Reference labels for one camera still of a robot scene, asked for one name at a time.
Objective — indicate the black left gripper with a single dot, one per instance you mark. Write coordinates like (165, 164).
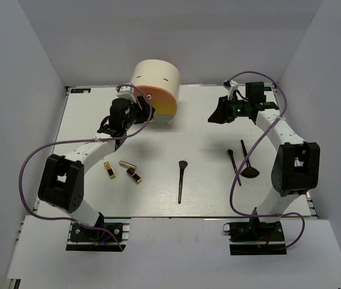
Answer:
(143, 114)

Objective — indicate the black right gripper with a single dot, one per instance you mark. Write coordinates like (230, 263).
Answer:
(222, 114)

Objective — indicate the cream round drawer organizer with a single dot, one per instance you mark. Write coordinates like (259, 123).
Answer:
(160, 80)

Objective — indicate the small black makeup brush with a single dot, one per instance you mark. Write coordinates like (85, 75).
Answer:
(231, 155)

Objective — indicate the black powder brush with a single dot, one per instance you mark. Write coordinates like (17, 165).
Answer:
(182, 166)

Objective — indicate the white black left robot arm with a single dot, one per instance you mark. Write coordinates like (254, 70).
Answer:
(62, 182)

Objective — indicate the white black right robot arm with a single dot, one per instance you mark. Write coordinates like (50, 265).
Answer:
(296, 167)

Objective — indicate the rose gold lipstick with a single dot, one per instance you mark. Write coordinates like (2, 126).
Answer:
(127, 165)

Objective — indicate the black fan brush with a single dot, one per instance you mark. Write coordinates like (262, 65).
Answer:
(249, 171)

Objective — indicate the black gold lipstick right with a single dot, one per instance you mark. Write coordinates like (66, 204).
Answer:
(133, 175)

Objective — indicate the black gold lipstick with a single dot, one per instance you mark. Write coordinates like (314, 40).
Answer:
(133, 175)
(109, 170)

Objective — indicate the black gold lipstick left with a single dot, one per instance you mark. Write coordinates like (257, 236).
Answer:
(109, 170)

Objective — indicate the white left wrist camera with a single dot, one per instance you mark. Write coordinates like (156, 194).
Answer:
(126, 92)

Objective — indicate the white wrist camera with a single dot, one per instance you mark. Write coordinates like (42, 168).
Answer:
(126, 92)
(233, 90)

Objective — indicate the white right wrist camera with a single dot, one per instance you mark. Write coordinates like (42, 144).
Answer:
(233, 90)

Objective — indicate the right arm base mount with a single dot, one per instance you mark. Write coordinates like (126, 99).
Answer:
(255, 239)

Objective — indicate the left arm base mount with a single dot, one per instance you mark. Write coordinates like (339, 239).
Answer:
(84, 240)

